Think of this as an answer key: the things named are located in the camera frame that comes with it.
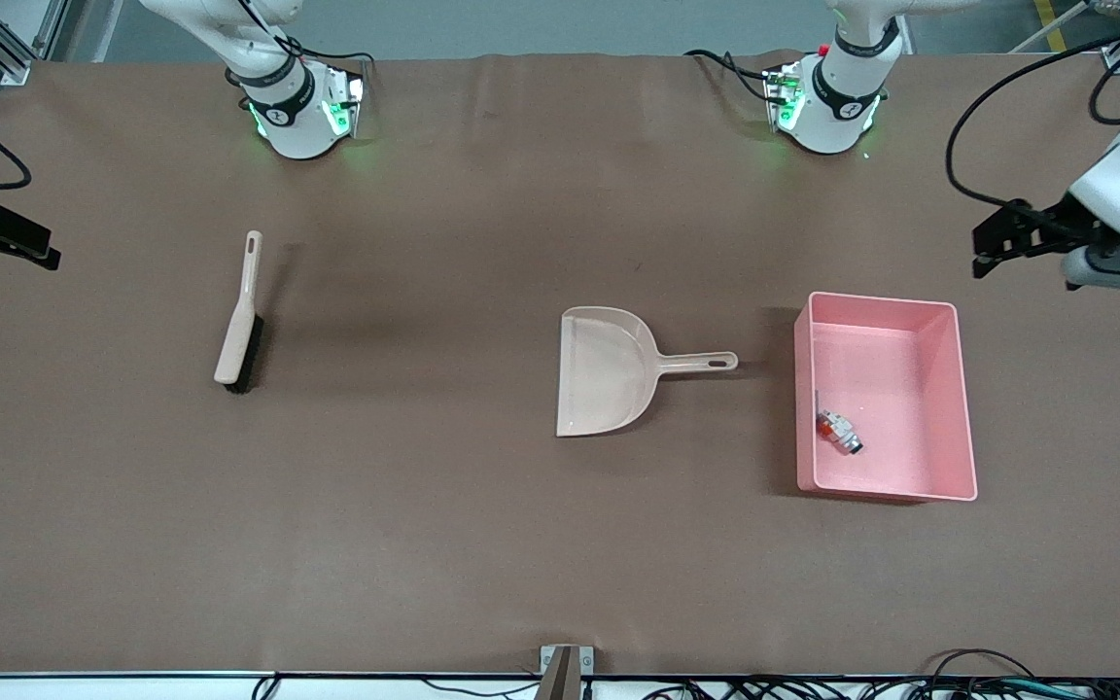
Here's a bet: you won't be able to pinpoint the looped black cable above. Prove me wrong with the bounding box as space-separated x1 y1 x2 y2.
923 647 1039 700

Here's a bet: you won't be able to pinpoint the white orange green electronic component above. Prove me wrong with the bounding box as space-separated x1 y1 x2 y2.
819 410 865 457

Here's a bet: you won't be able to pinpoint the beige hand brush black bristles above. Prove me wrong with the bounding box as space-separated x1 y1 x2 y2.
213 229 266 395

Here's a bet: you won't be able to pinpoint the beige plastic dustpan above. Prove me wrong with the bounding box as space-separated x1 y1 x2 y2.
555 306 740 438

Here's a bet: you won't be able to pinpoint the black base cable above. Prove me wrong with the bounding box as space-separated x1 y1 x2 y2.
684 49 775 104
249 0 379 71

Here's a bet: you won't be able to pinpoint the metal table edge bracket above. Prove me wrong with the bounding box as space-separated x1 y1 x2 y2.
537 644 596 700

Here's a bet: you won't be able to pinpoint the tangled black cable bundle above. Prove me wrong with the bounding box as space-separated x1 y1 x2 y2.
638 676 1120 700

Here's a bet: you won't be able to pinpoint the metal base plate green light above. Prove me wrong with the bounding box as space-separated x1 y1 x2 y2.
322 64 368 138

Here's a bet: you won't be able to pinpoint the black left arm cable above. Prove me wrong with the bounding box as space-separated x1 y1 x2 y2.
945 0 1120 207

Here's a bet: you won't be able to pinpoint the pink plastic bin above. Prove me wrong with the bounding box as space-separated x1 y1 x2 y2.
793 291 980 504

